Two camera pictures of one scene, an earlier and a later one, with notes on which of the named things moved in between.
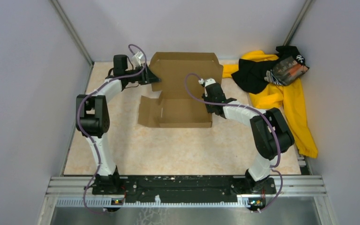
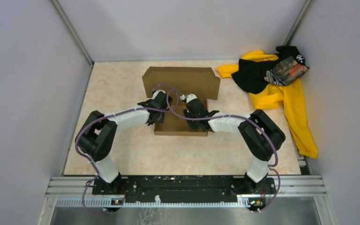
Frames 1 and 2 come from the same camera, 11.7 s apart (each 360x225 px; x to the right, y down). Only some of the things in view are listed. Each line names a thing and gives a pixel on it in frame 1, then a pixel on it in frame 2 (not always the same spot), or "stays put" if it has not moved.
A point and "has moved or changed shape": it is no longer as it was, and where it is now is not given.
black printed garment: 256,76 stays put
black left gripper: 148,77 -> 161,120
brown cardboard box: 180,104 has moved or changed shape
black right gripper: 205,96 -> 191,125
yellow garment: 290,99 stays put
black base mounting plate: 183,189 stays put
